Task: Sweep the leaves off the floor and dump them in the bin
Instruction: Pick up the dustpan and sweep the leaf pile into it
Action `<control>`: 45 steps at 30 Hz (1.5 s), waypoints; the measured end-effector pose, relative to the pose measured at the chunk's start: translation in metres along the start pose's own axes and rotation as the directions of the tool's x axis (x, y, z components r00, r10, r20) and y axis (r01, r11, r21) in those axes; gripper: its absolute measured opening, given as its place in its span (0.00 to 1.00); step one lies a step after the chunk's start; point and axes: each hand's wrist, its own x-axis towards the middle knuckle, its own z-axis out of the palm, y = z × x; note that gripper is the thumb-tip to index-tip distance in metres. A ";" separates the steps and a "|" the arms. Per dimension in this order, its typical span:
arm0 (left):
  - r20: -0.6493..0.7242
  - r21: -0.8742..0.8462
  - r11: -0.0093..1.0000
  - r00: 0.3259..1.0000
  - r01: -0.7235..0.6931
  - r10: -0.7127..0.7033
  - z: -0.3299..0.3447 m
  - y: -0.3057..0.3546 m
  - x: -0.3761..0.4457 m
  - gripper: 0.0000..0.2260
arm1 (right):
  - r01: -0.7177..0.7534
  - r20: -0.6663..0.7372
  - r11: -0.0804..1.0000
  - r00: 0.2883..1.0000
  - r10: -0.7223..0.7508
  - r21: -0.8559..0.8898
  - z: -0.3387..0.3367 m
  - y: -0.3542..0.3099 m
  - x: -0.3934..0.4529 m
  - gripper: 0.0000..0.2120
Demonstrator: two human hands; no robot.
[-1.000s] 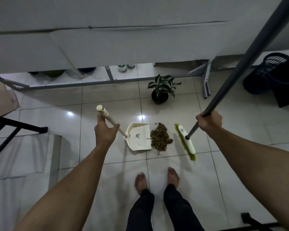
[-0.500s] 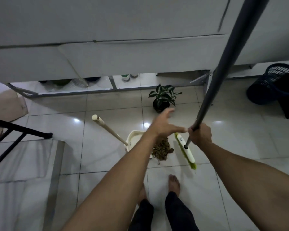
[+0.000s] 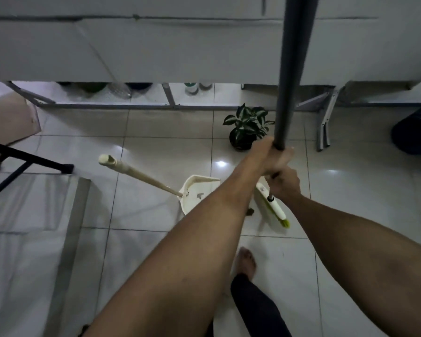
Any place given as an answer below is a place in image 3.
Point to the person's right hand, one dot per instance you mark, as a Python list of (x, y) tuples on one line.
[(287, 185)]

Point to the person's left fingers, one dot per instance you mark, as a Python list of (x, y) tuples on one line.
[(286, 156)]

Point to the grey metal counter frame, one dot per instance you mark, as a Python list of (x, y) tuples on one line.
[(126, 106)]

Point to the brown debris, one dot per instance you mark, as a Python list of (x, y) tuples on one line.
[(249, 211)]

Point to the person's black trouser leg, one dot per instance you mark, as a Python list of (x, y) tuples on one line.
[(256, 308)]

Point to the clear glass bowl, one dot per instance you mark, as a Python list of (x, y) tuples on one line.
[(120, 90)]

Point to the person's bare foot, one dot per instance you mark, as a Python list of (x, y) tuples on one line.
[(247, 261)]

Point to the person's left forearm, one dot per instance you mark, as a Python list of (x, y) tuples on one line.
[(182, 263)]

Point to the person's right fingers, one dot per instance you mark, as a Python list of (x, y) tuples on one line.
[(274, 184)]

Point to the person's left hand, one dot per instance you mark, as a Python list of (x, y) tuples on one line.
[(265, 157)]

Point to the dark blue plastic bin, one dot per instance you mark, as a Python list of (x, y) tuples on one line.
[(415, 129)]

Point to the glass table with metal edge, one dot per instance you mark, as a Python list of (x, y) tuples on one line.
[(28, 242)]

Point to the person's right forearm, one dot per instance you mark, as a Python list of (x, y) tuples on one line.
[(365, 263)]

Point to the black metal frame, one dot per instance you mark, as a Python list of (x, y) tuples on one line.
[(24, 158)]

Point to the green bowl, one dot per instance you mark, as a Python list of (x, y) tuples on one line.
[(93, 88)]

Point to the potted plant in black pot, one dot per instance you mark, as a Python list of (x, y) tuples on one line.
[(247, 124)]

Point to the white jar with green lid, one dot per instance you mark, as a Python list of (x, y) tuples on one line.
[(191, 88)]

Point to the brown cardboard box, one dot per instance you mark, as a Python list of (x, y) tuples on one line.
[(7, 119)]

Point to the white counter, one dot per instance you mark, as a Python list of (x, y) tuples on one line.
[(161, 49)]

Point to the dark bowl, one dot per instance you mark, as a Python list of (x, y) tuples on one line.
[(140, 86)]

